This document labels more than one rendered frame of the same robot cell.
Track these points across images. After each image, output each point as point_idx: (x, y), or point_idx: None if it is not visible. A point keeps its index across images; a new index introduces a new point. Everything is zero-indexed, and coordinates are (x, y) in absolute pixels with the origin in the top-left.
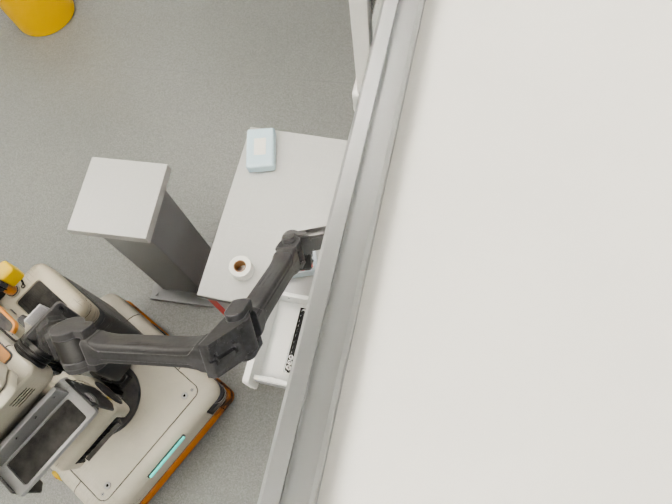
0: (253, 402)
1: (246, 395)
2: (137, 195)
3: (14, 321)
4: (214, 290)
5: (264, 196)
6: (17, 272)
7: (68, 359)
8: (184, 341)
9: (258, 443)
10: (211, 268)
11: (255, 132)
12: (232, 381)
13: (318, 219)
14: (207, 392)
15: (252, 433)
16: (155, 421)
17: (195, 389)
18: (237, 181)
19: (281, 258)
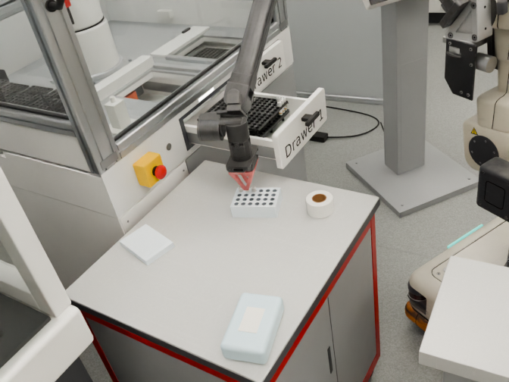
0: (388, 318)
1: (395, 325)
2: (471, 311)
3: None
4: (357, 198)
5: (271, 277)
6: None
7: None
8: None
9: (386, 286)
10: (357, 215)
11: (251, 342)
12: (411, 340)
13: (216, 242)
14: (420, 270)
15: (391, 294)
16: (479, 255)
17: (434, 273)
18: (304, 302)
19: (242, 65)
